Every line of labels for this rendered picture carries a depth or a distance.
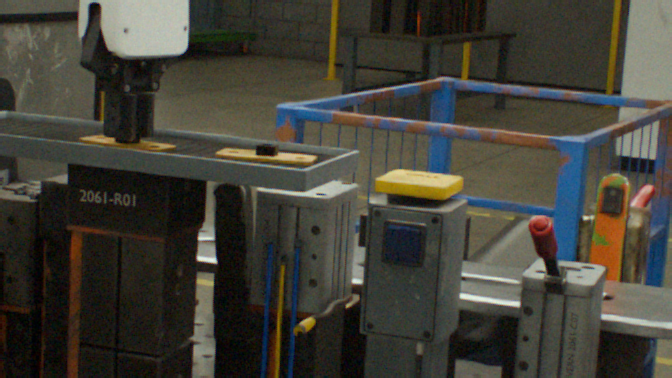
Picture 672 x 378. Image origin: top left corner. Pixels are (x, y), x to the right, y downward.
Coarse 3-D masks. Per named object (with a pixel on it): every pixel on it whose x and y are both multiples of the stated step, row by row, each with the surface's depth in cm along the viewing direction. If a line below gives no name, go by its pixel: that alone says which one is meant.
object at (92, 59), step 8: (96, 8) 114; (96, 16) 114; (96, 24) 114; (88, 32) 114; (96, 32) 114; (88, 40) 114; (96, 40) 113; (104, 40) 114; (88, 48) 114; (96, 48) 113; (104, 48) 114; (88, 56) 113; (96, 56) 114; (88, 64) 113; (96, 64) 114; (104, 64) 115; (96, 72) 115; (104, 72) 115
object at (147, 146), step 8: (96, 136) 122; (104, 136) 123; (136, 136) 119; (96, 144) 119; (104, 144) 119; (112, 144) 118; (120, 144) 118; (128, 144) 118; (136, 144) 119; (144, 144) 119; (152, 144) 119; (160, 144) 120; (168, 144) 120; (160, 152) 117
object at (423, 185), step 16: (384, 176) 112; (400, 176) 112; (416, 176) 113; (432, 176) 114; (448, 176) 114; (384, 192) 111; (400, 192) 110; (416, 192) 110; (432, 192) 109; (448, 192) 110
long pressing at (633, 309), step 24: (360, 264) 151; (480, 264) 154; (360, 288) 142; (480, 288) 143; (504, 288) 144; (624, 288) 147; (648, 288) 148; (480, 312) 138; (504, 312) 137; (624, 312) 137; (648, 312) 137; (648, 336) 133
